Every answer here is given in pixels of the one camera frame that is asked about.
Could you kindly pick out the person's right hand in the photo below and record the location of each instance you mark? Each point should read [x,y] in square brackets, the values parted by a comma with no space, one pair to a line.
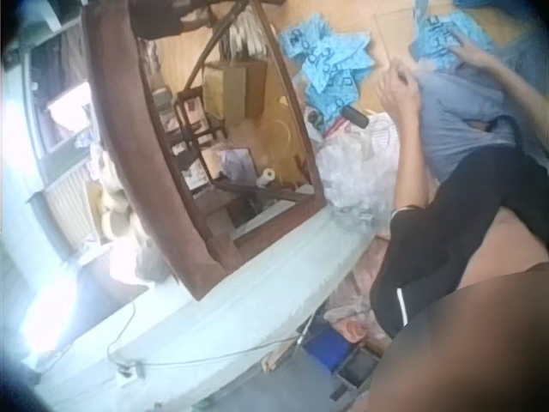
[469,56]

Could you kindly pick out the person's left hand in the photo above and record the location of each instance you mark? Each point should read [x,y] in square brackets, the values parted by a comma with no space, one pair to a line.
[401,96]

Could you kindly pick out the person's left fingers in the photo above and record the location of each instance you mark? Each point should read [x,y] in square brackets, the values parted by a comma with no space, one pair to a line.
[401,74]

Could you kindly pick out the person's right fingers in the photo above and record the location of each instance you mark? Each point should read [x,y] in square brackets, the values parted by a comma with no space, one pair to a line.
[458,52]

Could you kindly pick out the blue printed sheet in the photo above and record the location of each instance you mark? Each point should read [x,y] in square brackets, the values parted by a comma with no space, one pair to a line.
[446,32]

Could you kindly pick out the black cylinder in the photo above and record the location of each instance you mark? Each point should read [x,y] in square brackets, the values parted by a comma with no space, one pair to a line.
[356,116]

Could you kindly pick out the person's legs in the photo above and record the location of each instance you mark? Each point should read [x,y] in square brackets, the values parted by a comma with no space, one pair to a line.
[461,124]

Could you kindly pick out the heap of blue printed sheets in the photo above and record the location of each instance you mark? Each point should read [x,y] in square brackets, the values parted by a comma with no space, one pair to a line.
[326,64]

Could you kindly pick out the heap of clear plastic bags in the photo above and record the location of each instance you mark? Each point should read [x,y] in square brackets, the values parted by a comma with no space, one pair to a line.
[358,171]

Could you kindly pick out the brown framed mirror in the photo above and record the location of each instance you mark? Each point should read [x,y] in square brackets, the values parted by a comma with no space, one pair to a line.
[206,129]

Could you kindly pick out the pink cloth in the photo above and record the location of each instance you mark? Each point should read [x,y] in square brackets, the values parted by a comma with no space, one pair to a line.
[356,296]

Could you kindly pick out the blue box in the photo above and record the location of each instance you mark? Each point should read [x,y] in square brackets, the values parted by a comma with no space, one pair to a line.
[328,348]

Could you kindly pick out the pale cloth covered table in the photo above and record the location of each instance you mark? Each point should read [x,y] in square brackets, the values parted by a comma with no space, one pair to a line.
[240,313]

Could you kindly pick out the dark grey box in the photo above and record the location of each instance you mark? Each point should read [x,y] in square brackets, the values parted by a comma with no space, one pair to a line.
[357,375]

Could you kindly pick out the heap of cream cushions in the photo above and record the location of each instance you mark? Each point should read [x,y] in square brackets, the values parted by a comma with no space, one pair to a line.
[113,201]

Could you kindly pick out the white radiator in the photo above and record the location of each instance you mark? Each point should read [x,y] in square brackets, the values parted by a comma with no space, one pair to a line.
[64,204]

